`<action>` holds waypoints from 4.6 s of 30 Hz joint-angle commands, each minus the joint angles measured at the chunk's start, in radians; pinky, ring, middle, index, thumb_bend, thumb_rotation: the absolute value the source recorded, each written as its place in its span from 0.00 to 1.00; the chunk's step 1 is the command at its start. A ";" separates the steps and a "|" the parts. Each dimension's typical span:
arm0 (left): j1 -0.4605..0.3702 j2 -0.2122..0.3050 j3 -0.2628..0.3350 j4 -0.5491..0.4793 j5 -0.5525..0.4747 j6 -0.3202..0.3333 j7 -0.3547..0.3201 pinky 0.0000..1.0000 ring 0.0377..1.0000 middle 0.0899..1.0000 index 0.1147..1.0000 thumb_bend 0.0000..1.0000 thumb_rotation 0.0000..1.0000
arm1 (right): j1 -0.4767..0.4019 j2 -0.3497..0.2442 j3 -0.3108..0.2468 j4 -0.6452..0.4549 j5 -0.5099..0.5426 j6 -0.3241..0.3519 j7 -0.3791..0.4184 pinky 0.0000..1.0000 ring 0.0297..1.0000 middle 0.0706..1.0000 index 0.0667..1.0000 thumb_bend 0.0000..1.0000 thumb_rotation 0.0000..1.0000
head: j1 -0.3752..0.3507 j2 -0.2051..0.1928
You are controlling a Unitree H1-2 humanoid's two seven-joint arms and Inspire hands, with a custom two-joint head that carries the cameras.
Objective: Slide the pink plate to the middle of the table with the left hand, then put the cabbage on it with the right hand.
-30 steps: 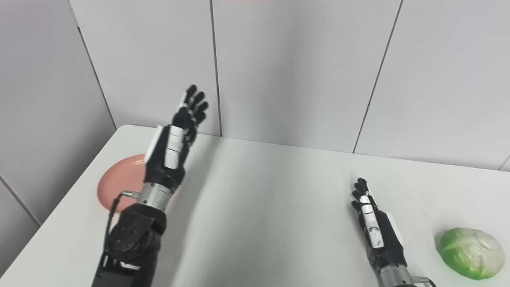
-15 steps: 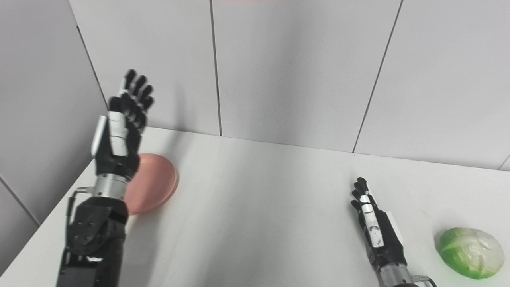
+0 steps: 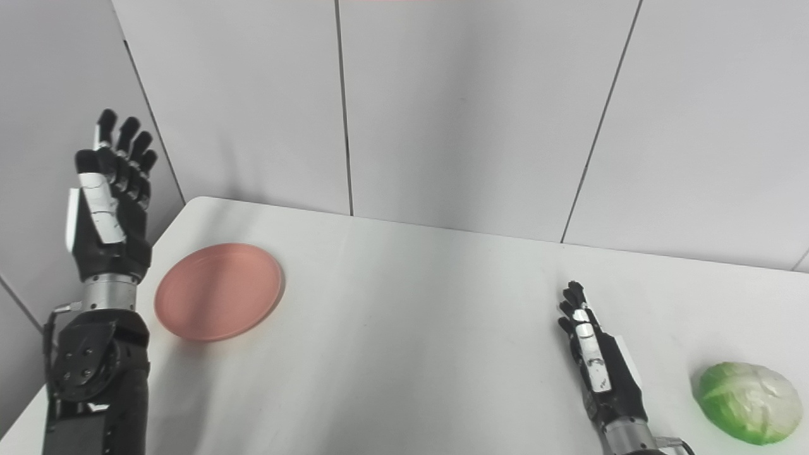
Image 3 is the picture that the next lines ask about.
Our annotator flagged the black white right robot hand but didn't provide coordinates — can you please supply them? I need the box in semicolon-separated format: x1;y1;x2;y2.
557;281;649;437

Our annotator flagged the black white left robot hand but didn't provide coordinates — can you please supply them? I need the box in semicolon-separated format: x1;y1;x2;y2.
65;109;159;283

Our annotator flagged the pink round plate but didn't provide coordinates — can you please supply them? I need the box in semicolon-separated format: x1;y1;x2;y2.
154;243;284;343

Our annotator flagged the green white cabbage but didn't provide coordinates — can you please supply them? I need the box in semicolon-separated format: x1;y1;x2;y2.
693;361;804;446

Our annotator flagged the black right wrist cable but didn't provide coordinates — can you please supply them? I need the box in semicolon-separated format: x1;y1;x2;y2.
657;435;696;455

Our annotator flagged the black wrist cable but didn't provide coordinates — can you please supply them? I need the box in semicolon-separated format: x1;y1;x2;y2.
657;435;696;455
42;301;84;405

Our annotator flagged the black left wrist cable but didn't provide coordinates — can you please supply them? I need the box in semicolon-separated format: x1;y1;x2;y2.
42;301;84;405

